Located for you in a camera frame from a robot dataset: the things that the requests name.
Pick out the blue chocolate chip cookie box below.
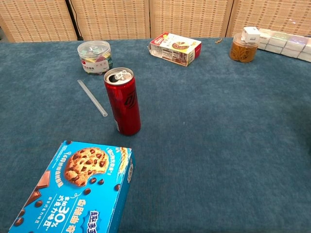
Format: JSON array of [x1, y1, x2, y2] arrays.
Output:
[[8, 140, 136, 233]]

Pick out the black tripod stand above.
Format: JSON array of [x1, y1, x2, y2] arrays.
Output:
[[65, 0, 83, 41]]

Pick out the wrapped pack of pastel boxes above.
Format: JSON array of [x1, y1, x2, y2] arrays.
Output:
[[257, 28, 311, 63]]

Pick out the small white box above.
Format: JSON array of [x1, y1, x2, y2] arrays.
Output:
[[241, 26, 261, 45]]

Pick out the bamboo folding screen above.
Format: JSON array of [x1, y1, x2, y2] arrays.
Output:
[[0, 0, 311, 44]]

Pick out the white red snack box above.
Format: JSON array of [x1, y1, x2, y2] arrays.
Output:
[[148, 32, 202, 67]]

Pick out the red soda can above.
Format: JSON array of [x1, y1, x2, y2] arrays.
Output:
[[104, 67, 141, 136]]

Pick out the clear plastic straw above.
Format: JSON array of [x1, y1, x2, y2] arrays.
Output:
[[77, 79, 108, 117]]

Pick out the blue carpet table cover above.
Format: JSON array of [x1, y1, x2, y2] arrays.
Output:
[[0, 36, 311, 233]]

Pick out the clear jar of colourful clips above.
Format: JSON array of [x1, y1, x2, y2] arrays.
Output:
[[77, 40, 113, 76]]

